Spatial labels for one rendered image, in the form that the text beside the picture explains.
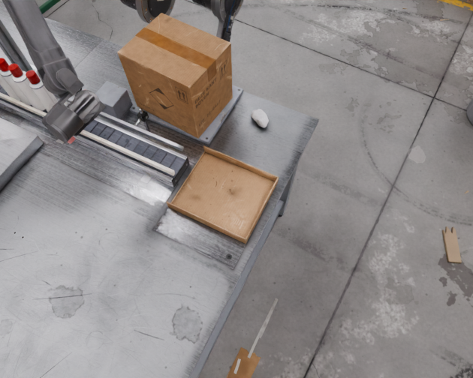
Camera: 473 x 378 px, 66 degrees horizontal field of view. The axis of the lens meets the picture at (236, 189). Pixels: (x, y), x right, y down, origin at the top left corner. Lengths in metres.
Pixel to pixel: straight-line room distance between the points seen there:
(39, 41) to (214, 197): 0.70
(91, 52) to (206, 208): 0.95
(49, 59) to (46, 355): 0.81
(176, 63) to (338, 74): 1.82
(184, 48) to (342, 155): 1.44
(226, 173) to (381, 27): 2.36
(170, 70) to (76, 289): 0.75
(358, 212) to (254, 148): 1.06
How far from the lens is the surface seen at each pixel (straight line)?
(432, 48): 3.36
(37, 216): 1.43
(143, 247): 1.25
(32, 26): 0.94
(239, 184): 1.30
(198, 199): 1.28
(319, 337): 2.02
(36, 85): 1.46
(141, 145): 1.38
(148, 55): 1.32
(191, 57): 1.28
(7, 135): 1.61
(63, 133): 0.90
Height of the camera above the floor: 1.97
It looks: 62 degrees down
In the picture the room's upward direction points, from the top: 1 degrees counter-clockwise
